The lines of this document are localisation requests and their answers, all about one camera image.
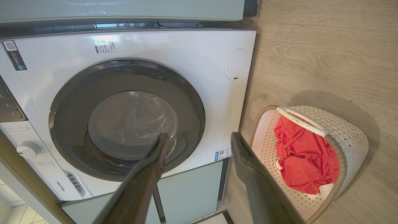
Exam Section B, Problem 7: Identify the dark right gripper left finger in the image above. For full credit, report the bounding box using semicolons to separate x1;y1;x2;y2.
93;133;170;224

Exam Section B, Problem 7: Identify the black QR code label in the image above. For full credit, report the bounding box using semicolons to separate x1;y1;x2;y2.
2;40;27;71

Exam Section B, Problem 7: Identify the pale green cabinet door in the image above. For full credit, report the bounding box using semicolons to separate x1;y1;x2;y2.
62;192;161;224
0;0;246;22
156;160;225;224

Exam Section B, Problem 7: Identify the white washer control knob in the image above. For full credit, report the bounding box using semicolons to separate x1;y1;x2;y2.
16;141;41;159

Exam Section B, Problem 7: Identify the blue energy label sticker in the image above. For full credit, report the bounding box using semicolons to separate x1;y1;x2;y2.
215;148;233;161

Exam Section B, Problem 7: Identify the red garment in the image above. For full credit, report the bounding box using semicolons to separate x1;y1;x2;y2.
274;115;340;195

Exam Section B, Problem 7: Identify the white front-load washing machine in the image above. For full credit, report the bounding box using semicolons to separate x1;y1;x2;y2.
0;29;257;202

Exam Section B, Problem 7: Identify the white perforated laundry basket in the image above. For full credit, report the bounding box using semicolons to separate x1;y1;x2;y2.
249;105;369;224

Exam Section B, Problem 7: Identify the dark round washer door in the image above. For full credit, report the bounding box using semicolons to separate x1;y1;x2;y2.
49;58;206;182

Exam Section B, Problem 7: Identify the round white filter cover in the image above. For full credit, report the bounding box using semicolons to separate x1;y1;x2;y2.
224;48;251;81

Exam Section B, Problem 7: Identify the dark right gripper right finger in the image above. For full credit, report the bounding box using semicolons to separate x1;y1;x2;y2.
230;132;305;224

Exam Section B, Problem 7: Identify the black washer display panel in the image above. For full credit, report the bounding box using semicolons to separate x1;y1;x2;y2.
0;76;28;123

